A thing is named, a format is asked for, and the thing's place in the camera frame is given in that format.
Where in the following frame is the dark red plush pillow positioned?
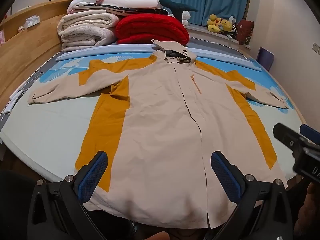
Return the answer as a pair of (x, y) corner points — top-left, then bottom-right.
(236, 19), (255, 45)

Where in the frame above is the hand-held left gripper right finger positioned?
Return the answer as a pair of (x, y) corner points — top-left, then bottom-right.
(211, 151), (294, 240)

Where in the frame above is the beige and mustard hooded jacket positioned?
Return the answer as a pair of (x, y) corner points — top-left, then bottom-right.
(27, 39), (289, 230)

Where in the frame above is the cream folded fleece blanket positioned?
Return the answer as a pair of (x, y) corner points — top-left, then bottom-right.
(57, 9), (120, 52)

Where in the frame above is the grey mattress with white trim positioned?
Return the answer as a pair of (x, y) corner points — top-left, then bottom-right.
(186, 35), (252, 60)

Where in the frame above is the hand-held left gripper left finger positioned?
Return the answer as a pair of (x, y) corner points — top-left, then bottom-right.
(27, 151), (130, 240)

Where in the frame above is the red folded quilt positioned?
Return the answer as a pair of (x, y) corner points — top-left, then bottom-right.
(115, 14), (190, 46)

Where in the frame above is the dark patterned folded blanket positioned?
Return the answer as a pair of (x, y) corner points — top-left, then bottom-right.
(107, 4), (169, 17)

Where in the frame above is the blue patterned bed sheet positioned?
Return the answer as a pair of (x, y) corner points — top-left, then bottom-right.
(0, 44), (307, 183)

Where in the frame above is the tissue pack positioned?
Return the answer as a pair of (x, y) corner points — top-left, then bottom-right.
(24, 16), (41, 28)

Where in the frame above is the blue curtain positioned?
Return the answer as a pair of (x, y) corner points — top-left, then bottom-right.
(148, 0), (251, 27)

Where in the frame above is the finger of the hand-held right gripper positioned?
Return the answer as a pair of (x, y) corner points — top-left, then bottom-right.
(273, 123), (313, 155)
(299, 123), (320, 145)

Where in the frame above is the white cable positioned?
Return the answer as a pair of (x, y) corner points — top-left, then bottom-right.
(9, 69), (44, 101)

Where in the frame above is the wooden headboard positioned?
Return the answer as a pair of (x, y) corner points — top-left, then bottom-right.
(0, 0), (77, 112)

